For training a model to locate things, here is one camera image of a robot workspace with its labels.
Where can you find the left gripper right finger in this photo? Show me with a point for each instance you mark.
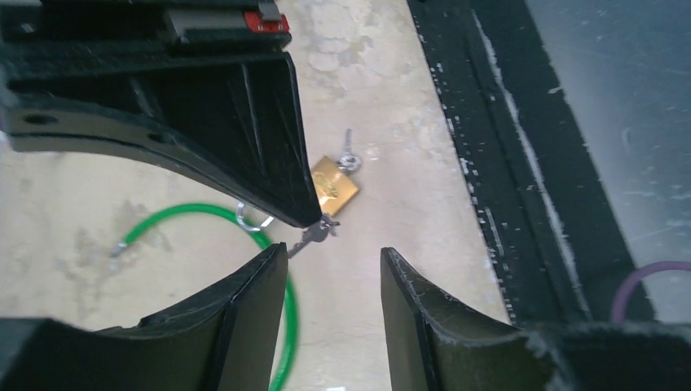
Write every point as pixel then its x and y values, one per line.
pixel 437 342

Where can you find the green cable lock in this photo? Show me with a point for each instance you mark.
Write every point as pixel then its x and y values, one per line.
pixel 289 350

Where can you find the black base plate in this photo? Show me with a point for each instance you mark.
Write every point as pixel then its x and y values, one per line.
pixel 555 246

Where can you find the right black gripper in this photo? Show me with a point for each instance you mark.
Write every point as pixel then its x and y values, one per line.
pixel 233 124

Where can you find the key set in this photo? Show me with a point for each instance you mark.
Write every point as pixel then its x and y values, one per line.
pixel 315 233

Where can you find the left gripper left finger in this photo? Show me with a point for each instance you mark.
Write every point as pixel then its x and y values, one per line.
pixel 220 338

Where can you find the brass padlock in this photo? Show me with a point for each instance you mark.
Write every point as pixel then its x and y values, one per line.
pixel 334 189

